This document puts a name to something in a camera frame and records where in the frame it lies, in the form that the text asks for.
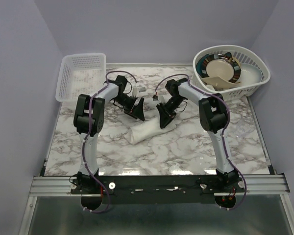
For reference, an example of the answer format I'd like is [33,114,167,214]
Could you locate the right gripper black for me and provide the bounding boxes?
[156,96,185,129]

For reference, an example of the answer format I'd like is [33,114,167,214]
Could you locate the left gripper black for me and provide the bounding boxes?
[112,94,145,121]

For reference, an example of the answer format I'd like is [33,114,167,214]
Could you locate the white printed t shirt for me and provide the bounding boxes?
[124,109,178,145]

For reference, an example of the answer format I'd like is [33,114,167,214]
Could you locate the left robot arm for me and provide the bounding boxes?
[73,75,145,193]

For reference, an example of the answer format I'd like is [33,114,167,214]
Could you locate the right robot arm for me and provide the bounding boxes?
[156,76,247,192]

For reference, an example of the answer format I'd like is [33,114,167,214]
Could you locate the white rectangular perforated basket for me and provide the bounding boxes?
[55,53,106,102]

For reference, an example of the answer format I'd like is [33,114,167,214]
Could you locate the beige plastic dish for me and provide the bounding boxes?
[201,76,242,90]

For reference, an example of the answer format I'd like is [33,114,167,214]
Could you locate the striped rim plate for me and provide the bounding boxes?
[195,52,241,83]

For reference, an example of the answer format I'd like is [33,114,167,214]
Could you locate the white round dish basket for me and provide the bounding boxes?
[191,45,271,100]

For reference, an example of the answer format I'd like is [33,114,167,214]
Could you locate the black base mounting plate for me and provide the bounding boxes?
[71,171,246,212]

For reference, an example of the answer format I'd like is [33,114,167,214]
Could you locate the white oval dish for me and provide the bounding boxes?
[238,64,262,86]

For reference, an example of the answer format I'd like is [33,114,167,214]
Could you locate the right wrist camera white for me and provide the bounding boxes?
[152,94,166,103]

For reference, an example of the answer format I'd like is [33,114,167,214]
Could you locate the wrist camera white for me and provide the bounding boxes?
[131,86,146,97]
[152,94,166,103]

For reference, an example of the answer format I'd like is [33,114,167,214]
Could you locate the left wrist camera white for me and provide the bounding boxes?
[131,86,146,97]

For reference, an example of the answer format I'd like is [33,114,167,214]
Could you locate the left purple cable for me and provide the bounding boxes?
[82,70,138,214]

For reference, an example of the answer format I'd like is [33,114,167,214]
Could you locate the aluminium rail frame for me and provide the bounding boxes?
[20,172,294,235]

